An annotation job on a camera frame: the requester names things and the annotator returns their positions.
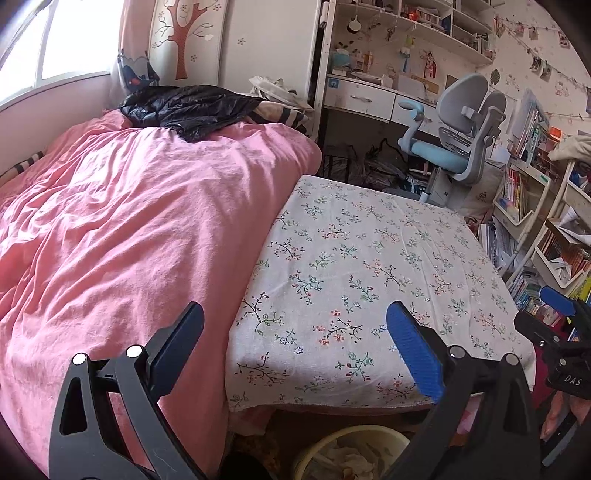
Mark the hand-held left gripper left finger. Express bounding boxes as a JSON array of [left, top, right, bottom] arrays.
[[48, 301, 206, 480]]

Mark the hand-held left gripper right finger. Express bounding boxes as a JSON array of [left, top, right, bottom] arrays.
[[385, 301, 541, 480]]

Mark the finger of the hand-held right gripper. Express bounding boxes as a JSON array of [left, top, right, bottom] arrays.
[[539, 285, 591, 329], [514, 311, 568, 357]]

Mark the white tissue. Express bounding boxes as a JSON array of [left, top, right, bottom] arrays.
[[318, 440, 394, 480]]

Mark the yellow trash bin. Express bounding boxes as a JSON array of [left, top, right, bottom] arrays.
[[291, 425, 411, 480]]

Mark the person's right hand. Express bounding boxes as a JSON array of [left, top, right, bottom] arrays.
[[539, 393, 583, 445]]

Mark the row of books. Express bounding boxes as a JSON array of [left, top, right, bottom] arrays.
[[508, 270, 548, 317], [501, 168, 529, 217], [512, 99, 552, 160], [542, 228, 591, 278]]

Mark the white book rack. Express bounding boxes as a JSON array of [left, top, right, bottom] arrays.
[[531, 148, 591, 288], [492, 88, 570, 241]]

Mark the pink duvet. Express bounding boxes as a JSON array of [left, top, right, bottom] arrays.
[[0, 109, 323, 478]]

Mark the white paper bag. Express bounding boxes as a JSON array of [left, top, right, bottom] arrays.
[[462, 164, 504, 217]]

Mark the beige cloth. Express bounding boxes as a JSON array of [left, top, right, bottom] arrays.
[[549, 134, 591, 162]]

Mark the black storage bag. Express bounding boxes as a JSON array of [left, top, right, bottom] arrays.
[[323, 145, 365, 183], [365, 143, 408, 186]]

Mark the grey blue desk chair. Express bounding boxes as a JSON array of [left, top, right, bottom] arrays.
[[397, 73, 509, 208]]

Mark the black jacket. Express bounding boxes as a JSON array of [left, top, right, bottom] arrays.
[[119, 84, 266, 143]]

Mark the white desk drawer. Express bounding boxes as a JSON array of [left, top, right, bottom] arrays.
[[325, 78, 397, 117], [392, 95, 439, 134]]

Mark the striped pillow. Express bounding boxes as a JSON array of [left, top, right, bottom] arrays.
[[252, 102, 310, 134]]

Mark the white desk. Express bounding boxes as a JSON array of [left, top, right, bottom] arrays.
[[323, 73, 462, 139]]

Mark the white tote bag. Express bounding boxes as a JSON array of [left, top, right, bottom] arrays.
[[249, 74, 315, 112]]

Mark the white wardrobe with tree decal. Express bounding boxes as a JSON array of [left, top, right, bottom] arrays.
[[148, 0, 321, 107]]

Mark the white desk shelf unit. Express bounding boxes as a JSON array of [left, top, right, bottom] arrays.
[[318, 0, 497, 93]]

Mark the pink curtain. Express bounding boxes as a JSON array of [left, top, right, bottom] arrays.
[[117, 0, 160, 88]]

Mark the window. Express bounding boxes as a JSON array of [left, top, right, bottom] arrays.
[[0, 0, 125, 112]]

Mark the string of hanging photos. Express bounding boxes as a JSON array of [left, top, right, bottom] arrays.
[[494, 11, 591, 100]]

